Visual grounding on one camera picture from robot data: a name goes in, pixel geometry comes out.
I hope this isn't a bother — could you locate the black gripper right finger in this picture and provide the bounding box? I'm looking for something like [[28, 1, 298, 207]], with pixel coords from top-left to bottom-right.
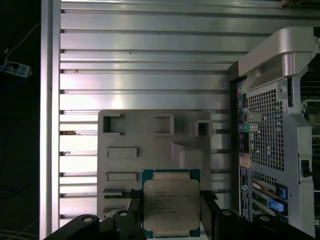
[[199, 189, 316, 240]]

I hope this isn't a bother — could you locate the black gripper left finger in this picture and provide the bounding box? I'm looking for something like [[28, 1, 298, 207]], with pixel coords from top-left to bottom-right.
[[44, 188, 146, 240]]

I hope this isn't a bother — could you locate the silver-topped CPU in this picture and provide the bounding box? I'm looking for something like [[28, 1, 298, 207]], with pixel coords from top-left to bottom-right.
[[141, 168, 202, 239]]

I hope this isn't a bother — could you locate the grey parts rack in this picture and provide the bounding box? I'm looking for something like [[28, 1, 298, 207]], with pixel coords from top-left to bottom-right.
[[96, 109, 214, 226]]

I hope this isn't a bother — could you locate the open black PC case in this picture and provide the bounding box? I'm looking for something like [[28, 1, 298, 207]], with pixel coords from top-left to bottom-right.
[[226, 26, 320, 240]]

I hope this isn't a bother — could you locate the white power strip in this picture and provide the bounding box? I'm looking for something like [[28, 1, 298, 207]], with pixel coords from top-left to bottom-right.
[[0, 61, 33, 77]]

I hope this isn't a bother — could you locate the white floor cable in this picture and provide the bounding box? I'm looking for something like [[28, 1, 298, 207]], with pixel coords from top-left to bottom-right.
[[3, 21, 41, 60]]

